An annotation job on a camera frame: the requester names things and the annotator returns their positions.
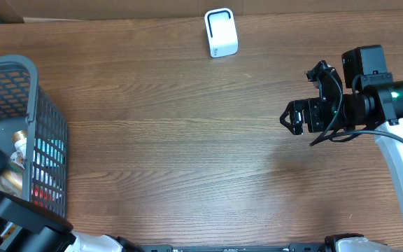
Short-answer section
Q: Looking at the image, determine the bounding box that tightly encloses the white barcode scanner stand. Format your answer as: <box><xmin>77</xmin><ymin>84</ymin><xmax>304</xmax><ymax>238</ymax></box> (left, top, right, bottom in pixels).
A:
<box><xmin>204</xmin><ymin>8</ymin><xmax>239</xmax><ymax>58</ymax></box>

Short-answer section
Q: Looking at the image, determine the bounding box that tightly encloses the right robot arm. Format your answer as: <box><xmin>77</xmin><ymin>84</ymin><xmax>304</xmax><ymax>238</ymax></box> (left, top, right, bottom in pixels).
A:
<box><xmin>280</xmin><ymin>45</ymin><xmax>403</xmax><ymax>219</ymax></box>

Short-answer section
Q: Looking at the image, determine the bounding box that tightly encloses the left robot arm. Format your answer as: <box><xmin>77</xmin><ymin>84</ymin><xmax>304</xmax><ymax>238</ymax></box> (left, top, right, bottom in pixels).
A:
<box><xmin>0</xmin><ymin>149</ymin><xmax>143</xmax><ymax>251</ymax></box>

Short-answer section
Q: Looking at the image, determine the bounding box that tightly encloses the white shampoo tube gold cap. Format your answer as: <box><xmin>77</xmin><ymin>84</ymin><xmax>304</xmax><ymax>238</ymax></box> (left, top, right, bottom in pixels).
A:
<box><xmin>10</xmin><ymin>129</ymin><xmax>27</xmax><ymax>168</ymax></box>

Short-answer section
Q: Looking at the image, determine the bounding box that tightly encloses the grey plastic shopping basket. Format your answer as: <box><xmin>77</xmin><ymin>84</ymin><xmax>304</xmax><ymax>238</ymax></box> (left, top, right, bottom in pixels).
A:
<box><xmin>0</xmin><ymin>55</ymin><xmax>69</xmax><ymax>217</ymax></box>

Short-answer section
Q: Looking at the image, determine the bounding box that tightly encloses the teal snack wrapper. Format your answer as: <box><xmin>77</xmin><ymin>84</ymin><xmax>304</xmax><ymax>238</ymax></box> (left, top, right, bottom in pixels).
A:
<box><xmin>34</xmin><ymin>138</ymin><xmax>66</xmax><ymax>167</ymax></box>

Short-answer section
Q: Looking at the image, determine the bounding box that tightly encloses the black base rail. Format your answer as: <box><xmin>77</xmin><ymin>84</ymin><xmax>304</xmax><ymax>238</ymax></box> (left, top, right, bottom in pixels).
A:
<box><xmin>139</xmin><ymin>243</ymin><xmax>325</xmax><ymax>252</ymax></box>

